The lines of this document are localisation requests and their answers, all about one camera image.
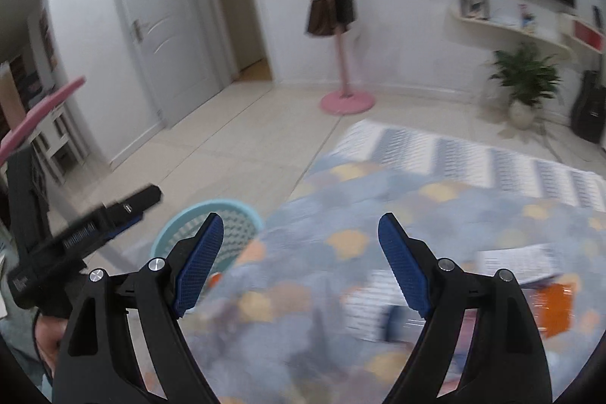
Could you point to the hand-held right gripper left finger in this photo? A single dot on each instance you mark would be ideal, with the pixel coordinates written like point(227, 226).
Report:
point(201, 262)

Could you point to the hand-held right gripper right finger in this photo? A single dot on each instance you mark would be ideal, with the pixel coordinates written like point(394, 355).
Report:
point(402, 262)

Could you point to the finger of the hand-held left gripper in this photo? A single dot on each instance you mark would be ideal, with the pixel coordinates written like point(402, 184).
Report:
point(137, 201)

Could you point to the light blue plastic basket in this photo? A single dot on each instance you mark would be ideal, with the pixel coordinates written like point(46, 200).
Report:
point(236, 224)

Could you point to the white and blue milk carton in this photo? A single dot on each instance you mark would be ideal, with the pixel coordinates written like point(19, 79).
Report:
point(369, 304)

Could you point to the person's left hand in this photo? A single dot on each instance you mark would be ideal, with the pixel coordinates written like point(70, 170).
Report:
point(49, 337)

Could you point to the white bookshelf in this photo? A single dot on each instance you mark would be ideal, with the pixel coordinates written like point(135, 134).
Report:
point(61, 139)

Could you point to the scale pattern blanket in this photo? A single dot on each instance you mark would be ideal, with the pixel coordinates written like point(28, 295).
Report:
point(307, 290)

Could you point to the striped dotted bedsheet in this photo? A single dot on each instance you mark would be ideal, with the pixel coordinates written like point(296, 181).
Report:
point(426, 153)

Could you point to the white printed carton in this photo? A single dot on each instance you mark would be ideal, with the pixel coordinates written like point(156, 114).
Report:
point(516, 262)

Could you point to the pink flat panel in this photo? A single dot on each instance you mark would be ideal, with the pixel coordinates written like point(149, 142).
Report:
point(42, 110)

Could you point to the orange packet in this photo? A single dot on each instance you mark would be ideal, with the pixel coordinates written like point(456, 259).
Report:
point(554, 304)

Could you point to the pink coat rack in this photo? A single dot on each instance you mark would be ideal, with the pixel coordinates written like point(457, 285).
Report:
point(348, 101)

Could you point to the white door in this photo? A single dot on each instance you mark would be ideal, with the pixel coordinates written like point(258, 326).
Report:
point(161, 30)

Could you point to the white plant pot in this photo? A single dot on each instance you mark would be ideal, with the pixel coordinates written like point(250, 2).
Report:
point(521, 114)

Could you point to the green leafy plant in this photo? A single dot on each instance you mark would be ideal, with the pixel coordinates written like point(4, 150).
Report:
point(525, 72)

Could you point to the black guitar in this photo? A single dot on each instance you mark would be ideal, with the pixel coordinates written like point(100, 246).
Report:
point(589, 110)

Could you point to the dark brown bag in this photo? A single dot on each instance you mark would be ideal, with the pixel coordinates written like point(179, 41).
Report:
point(343, 9)

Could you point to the small black device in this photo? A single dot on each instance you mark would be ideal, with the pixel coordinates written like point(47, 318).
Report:
point(597, 17)

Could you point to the cream curved wall shelf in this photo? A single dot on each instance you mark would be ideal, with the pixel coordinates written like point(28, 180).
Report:
point(502, 27)

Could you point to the black picture frame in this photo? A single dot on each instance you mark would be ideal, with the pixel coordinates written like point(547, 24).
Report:
point(473, 5)

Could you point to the red and white wall box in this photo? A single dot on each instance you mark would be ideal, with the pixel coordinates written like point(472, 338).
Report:
point(589, 36)

